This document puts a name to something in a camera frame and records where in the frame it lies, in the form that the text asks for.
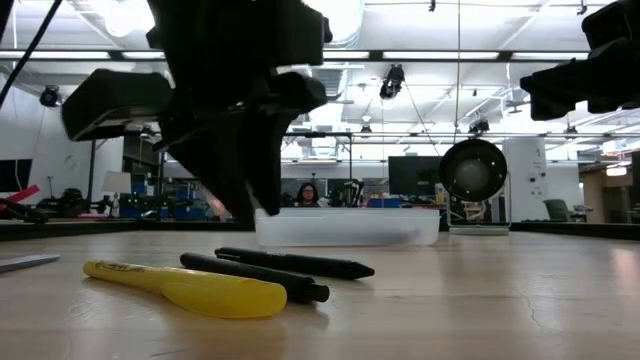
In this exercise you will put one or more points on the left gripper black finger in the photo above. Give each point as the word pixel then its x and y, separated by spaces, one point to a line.
pixel 270 160
pixel 215 165

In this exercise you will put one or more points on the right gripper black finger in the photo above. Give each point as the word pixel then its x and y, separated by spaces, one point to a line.
pixel 560 80
pixel 555 106

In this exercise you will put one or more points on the black retractable pen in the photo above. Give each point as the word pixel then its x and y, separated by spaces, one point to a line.
pixel 320 265
pixel 240 270

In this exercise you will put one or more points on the yellow highlighter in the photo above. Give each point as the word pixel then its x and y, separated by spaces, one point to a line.
pixel 215 297

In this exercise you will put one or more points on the grey object edge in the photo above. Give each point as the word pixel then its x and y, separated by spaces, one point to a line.
pixel 25 262

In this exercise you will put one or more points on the black background robot arm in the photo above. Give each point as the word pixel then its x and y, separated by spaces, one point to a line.
pixel 347 192
pixel 70 202

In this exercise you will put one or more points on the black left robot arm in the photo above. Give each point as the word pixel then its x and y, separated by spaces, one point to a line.
pixel 3 12

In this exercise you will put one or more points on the clear plastic pencil box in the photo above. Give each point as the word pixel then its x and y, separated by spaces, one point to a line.
pixel 345 227

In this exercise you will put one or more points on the person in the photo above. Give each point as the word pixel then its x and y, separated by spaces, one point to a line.
pixel 308 195

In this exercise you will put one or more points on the white pillar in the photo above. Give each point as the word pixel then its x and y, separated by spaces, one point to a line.
pixel 525 165

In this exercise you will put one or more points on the black ceiling spotlight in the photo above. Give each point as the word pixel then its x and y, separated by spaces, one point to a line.
pixel 479 126
pixel 50 96

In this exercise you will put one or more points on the lamp with white shade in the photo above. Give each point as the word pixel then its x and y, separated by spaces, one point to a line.
pixel 116 182

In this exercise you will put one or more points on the thin vertical rod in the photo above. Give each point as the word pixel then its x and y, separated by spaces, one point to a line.
pixel 458 75

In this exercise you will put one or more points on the grey office chair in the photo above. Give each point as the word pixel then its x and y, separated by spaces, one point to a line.
pixel 556 209

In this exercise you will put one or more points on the blue bin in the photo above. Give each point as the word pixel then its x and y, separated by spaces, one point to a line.
pixel 384 203

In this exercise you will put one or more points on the black monitor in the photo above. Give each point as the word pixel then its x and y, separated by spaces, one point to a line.
pixel 412 175

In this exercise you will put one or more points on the clear acrylic stand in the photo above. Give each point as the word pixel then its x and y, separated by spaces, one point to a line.
pixel 479 230

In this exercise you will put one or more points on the black overhead crossbar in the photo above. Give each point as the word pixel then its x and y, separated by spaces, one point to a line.
pixel 375 55

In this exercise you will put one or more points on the black background workstation frame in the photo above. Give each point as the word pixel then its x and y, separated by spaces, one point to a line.
pixel 92 175
pixel 320 134

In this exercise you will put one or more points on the silver ventilation duct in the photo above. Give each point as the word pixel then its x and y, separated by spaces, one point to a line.
pixel 345 20

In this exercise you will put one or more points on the black aluminium table frame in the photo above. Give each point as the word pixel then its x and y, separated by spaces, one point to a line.
pixel 100 229

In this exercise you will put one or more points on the black hanging camera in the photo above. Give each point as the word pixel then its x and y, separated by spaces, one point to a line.
pixel 391 82

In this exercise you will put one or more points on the black wall screen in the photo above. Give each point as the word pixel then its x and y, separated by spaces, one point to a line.
pixel 15 175

